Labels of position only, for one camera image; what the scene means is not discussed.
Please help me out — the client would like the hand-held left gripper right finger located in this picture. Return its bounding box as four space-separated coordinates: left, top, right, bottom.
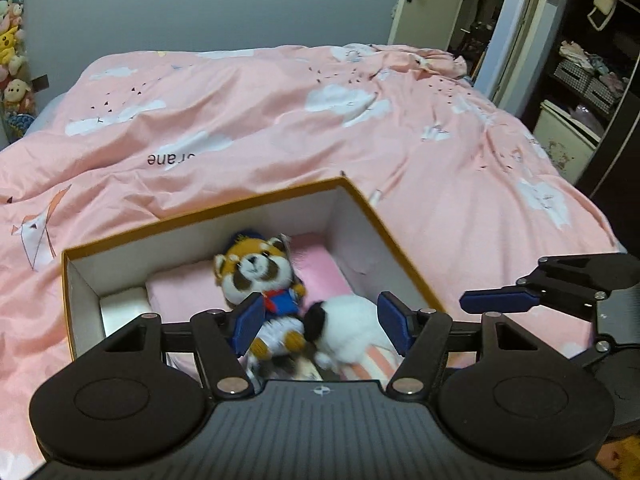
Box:
377 290 544 396

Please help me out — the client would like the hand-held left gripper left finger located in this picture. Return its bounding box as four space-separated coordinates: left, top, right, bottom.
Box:
102 292 266 397

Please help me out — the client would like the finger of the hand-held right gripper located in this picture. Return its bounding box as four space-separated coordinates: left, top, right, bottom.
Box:
458 254 628 322
568 340 613 373

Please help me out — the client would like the white and black plush toy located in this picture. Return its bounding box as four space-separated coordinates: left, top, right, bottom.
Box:
300 294 406 386

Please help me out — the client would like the red panda plush toy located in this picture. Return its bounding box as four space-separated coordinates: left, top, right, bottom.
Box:
212 230 308 361

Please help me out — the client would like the orange cardboard box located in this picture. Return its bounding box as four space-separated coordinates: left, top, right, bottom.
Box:
61 176 448 368

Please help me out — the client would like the light pink pouch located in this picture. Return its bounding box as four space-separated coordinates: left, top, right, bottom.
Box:
289 232 357 307

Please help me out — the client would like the white floral storage box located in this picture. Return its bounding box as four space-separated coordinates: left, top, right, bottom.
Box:
532 100 603 183

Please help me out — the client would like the dark wooden shelf unit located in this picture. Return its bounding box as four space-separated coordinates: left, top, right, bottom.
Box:
520 0 640 201

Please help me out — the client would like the pink printed blanket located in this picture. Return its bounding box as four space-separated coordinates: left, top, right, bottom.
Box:
0 42 626 466

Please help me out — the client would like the woven storage basket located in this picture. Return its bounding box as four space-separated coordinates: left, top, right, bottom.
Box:
585 77 623 113
555 57 596 93

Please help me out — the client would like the white door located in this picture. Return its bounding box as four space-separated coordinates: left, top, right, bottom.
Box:
387 0 473 53

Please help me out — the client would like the white hanging bag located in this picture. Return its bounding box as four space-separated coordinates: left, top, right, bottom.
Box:
587 0 619 31

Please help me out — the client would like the pile of plush toys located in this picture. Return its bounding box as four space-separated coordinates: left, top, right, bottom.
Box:
0 0 38 143

